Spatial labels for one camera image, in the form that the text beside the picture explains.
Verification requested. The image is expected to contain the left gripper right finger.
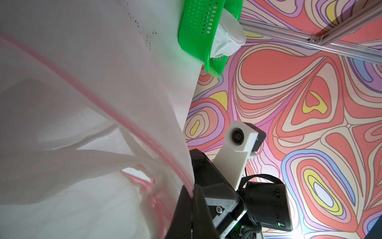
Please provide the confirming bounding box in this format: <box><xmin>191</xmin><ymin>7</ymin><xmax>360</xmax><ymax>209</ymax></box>
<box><xmin>192</xmin><ymin>185</ymin><xmax>219</xmax><ymax>239</ymax></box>

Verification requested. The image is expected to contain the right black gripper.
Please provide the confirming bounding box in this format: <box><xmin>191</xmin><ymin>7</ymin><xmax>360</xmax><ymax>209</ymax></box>
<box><xmin>190</xmin><ymin>149</ymin><xmax>247</xmax><ymax>239</ymax></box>

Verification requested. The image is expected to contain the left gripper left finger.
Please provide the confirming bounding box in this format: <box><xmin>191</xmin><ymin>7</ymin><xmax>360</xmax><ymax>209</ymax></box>
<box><xmin>165</xmin><ymin>186</ymin><xmax>193</xmax><ymax>239</ymax></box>

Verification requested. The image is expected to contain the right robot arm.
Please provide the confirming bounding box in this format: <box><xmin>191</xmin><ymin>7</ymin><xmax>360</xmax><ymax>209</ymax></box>
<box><xmin>190</xmin><ymin>149</ymin><xmax>292</xmax><ymax>239</ymax></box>

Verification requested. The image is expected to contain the green plastic basket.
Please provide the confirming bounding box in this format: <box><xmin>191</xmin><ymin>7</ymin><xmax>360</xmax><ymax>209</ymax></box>
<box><xmin>178</xmin><ymin>0</ymin><xmax>243</xmax><ymax>78</ymax></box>

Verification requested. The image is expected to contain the aluminium frame rail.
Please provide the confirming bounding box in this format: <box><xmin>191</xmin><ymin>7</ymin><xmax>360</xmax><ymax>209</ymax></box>
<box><xmin>240</xmin><ymin>1</ymin><xmax>382</xmax><ymax>65</ymax></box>

